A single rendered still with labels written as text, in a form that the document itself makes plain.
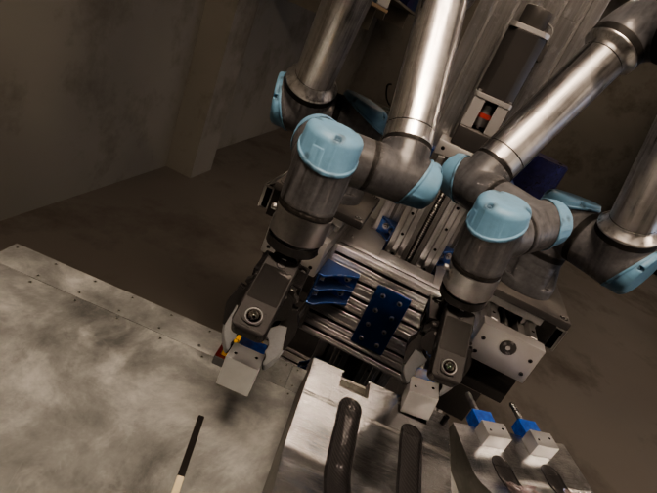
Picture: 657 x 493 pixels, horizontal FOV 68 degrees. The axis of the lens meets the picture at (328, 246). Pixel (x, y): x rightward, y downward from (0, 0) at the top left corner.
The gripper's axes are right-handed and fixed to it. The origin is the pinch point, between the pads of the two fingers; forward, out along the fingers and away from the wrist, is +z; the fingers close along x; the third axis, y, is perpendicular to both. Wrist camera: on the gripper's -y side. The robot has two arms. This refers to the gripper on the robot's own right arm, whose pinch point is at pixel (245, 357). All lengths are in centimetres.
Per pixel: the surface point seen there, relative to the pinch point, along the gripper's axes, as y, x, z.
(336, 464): -4.5, -18.2, 7.2
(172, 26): 234, 130, -1
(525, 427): 23, -54, 8
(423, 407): 9.8, -29.8, 3.0
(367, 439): 1.4, -21.9, 6.4
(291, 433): -3.3, -10.6, 6.7
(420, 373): 15.8, -28.3, 1.1
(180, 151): 263, 118, 80
